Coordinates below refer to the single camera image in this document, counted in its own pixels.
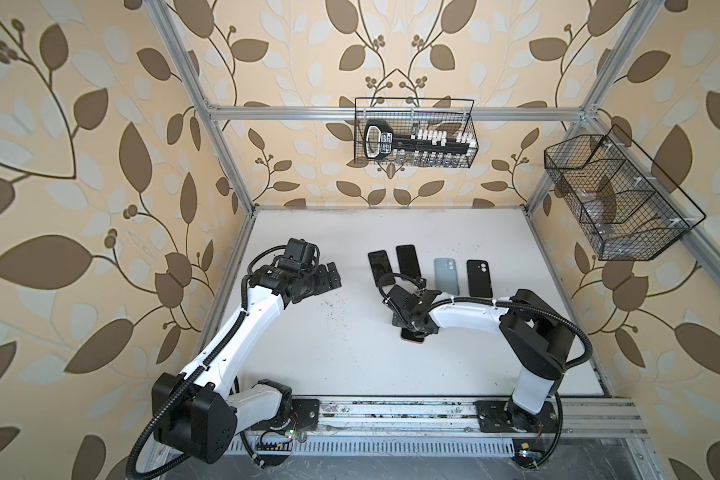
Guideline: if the black tool in basket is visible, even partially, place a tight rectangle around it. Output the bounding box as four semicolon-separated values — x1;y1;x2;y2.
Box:
360;120;478;161

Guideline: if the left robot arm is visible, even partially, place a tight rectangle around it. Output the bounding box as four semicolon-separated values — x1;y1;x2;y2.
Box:
129;238;341;467

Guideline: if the back wire basket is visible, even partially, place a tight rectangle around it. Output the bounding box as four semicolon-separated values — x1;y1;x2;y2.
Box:
353;96;479;170

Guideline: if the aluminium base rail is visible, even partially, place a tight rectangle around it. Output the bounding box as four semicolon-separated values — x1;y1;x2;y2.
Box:
149;395;649;439

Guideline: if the wire basket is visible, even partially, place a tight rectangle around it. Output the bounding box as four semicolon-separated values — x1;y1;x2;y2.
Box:
353;96;479;170
544;124;707;261

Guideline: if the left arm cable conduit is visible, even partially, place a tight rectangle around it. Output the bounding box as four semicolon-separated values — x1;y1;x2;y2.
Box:
125;244;289;480

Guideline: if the black phone case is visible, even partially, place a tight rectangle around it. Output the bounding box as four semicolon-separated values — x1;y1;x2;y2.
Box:
466;259;493;298

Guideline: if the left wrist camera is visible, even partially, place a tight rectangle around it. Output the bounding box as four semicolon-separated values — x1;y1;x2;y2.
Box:
281;238;320;270

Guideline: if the right wire basket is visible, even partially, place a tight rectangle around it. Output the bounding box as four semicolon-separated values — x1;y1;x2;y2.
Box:
544;124;707;261

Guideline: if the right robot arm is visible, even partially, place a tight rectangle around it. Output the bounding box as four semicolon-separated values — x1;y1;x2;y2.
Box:
381;285;591;432

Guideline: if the light blue phone case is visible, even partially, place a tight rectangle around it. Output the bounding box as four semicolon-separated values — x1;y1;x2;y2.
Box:
434;258;460;296

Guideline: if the purple phone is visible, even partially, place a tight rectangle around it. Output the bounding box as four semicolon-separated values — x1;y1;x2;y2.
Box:
396;244;422;279

